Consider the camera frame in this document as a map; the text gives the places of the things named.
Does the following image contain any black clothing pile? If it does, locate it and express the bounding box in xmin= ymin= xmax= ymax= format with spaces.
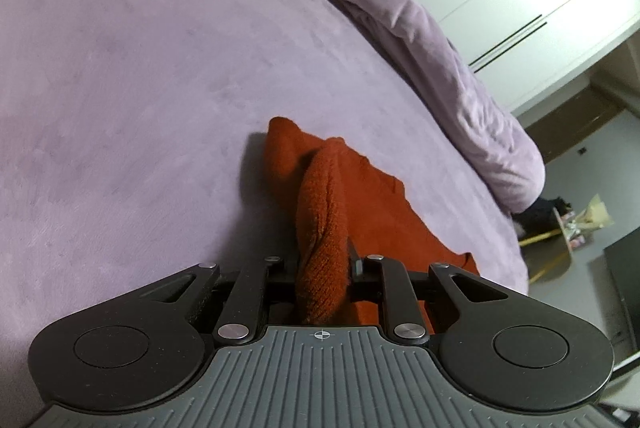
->
xmin=512 ymin=197 xmax=573 ymax=238

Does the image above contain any yellow side shelf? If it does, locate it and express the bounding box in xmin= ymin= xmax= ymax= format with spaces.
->
xmin=518 ymin=209 xmax=573 ymax=285

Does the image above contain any purple bed sheet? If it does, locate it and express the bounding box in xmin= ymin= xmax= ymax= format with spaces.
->
xmin=1 ymin=0 xmax=528 ymax=427

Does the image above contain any purple duvet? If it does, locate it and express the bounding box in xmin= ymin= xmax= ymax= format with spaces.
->
xmin=335 ymin=0 xmax=546 ymax=214

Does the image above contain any red knit cardigan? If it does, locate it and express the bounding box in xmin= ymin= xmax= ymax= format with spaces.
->
xmin=264 ymin=117 xmax=478 ymax=325

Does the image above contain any flower bouquet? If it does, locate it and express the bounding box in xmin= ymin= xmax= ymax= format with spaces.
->
xmin=562 ymin=194 xmax=614 ymax=249

